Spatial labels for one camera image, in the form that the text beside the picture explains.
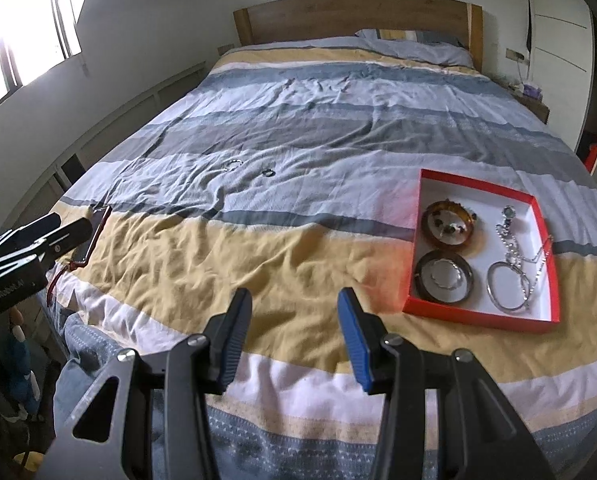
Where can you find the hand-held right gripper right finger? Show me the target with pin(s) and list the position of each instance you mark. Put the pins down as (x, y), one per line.
(353, 340)

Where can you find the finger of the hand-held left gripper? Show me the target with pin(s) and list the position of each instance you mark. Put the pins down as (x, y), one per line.
(63, 235)
(33, 227)

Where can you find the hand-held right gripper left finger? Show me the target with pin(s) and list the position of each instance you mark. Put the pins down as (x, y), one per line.
(231, 340)

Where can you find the red jewelry box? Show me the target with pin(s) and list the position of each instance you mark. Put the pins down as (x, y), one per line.
(412, 260)

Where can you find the twisted silver bangle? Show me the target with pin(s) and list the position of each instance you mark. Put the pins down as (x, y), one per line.
(461, 277)

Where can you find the amber bangle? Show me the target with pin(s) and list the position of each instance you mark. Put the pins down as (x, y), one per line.
(448, 243)

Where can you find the plain silver bangle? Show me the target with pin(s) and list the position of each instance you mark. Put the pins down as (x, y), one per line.
(491, 290)

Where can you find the silver wrist watch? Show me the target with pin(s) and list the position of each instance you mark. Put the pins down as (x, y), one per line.
(509, 213)

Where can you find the phone in red case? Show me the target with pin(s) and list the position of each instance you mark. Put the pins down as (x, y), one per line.
(96, 230)

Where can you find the blue white plush toy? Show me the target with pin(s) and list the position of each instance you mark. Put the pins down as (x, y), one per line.
(21, 360)

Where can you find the dark brown bangle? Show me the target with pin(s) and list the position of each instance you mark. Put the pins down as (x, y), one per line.
(441, 299)

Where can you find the window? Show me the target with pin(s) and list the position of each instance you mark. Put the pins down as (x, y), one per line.
(8, 35)

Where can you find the striped duvet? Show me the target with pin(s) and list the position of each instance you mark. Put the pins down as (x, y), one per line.
(303, 110)

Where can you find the wooden nightstand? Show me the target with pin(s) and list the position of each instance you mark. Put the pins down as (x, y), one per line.
(533, 107)

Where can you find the striped pillow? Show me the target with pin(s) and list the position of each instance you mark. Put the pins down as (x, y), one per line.
(418, 50)

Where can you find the orange object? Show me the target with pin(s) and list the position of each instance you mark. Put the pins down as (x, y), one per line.
(592, 152)

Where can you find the purple box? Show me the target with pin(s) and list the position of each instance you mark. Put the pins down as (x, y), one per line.
(532, 91)

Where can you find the wooden headboard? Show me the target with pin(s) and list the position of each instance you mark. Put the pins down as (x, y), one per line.
(353, 15)

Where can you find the white wardrobe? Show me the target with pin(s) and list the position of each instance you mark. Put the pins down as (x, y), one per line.
(563, 35)

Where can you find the white low wall cabinet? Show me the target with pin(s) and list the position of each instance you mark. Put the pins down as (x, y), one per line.
(128, 110)

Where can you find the wall socket with plug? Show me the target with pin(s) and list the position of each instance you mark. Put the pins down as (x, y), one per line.
(517, 55)

